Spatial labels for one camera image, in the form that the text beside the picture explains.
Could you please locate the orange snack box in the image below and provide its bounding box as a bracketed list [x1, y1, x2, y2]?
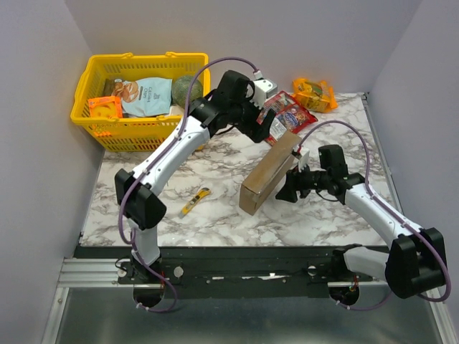
[88, 96, 123, 120]

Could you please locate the red snack bag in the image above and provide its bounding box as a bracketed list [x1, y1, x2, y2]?
[258, 91, 318, 146]

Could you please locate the beige round bun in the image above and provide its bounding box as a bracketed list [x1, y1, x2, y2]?
[169, 105, 184, 116]

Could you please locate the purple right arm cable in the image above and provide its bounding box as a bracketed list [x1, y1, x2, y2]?
[295, 120, 451, 312]

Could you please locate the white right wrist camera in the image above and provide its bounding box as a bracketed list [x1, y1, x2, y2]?
[292, 148, 310, 172]

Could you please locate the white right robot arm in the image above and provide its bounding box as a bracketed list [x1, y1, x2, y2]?
[275, 145, 450, 299]

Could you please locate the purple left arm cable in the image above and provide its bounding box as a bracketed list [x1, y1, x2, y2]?
[118, 56, 262, 313]

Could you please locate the orange yellow snack bag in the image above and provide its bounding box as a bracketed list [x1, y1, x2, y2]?
[293, 78, 338, 113]

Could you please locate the aluminium rail frame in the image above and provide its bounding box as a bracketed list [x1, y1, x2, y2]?
[39, 91, 449, 344]

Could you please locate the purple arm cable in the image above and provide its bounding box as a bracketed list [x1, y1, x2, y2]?
[295, 120, 451, 312]
[118, 56, 262, 313]

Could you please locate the yellow plastic shopping basket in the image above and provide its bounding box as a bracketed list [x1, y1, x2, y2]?
[70, 52, 209, 152]

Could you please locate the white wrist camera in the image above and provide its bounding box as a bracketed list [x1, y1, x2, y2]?
[292, 148, 310, 172]
[251, 70, 278, 109]

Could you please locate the green round melon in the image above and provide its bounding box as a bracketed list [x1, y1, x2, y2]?
[171, 75, 203, 108]

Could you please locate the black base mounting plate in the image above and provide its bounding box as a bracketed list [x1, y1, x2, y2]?
[72, 245, 420, 300]

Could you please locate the yellow utility knife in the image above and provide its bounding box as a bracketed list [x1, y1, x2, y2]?
[179, 188, 211, 218]

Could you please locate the brown cardboard express box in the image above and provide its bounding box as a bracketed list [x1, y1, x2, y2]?
[239, 131, 301, 215]

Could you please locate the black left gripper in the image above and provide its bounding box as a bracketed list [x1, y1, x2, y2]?
[229, 91, 276, 143]

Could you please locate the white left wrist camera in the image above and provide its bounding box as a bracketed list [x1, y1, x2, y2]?
[251, 70, 278, 109]

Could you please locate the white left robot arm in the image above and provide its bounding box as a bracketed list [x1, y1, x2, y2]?
[115, 70, 278, 283]

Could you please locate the light blue chips bag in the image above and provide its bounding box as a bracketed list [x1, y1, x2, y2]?
[111, 77, 172, 118]

